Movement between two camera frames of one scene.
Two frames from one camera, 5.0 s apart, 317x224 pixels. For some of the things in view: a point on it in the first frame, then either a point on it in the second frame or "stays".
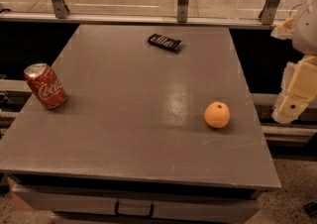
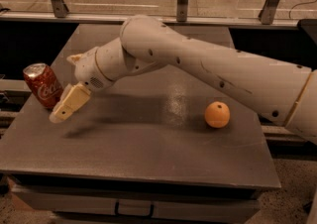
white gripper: [306, 30] → [86, 69]
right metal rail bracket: [267, 11] stays
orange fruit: [217, 115] stays
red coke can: [45, 85] stays
